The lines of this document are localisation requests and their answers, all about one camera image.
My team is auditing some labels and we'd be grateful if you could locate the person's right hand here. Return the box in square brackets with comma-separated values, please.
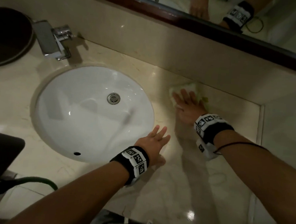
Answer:
[170, 88, 209, 127]

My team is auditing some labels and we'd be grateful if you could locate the person's left hand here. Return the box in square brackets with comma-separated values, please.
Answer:
[133, 123, 172, 168]

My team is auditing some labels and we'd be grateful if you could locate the yellow-green cleaning cloth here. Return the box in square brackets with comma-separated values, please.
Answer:
[168, 80, 211, 112]

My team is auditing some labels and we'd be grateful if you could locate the person's right forearm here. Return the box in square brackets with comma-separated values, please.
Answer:
[207, 128, 296, 224]

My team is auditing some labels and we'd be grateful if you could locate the person's left forearm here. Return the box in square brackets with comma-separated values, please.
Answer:
[4, 153, 131, 224]

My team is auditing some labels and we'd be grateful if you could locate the black marker wristband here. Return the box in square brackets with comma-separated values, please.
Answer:
[108, 144, 151, 188]
[193, 112, 236, 147]

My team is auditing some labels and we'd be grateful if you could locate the chrome sink drain stopper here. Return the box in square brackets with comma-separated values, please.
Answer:
[107, 92, 121, 105]

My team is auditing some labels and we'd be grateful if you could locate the person's grey clothing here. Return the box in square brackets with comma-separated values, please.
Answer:
[86, 209, 174, 224]

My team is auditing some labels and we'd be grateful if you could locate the white oval sink basin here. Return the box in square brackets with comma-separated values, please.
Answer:
[30, 62, 158, 167]

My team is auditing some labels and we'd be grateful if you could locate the chrome faucet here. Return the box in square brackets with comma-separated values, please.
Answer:
[30, 19, 76, 62]

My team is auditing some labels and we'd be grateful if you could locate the dark round bin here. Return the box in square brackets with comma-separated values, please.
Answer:
[0, 7, 36, 70]

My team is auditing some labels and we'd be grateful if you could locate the thin black cord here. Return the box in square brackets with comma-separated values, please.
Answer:
[213, 140, 269, 158]

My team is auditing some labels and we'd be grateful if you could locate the wood-framed wall mirror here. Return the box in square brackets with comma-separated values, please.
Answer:
[56, 0, 296, 76]

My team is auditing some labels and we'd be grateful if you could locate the dark green cable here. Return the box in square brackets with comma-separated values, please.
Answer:
[0, 174, 59, 193]

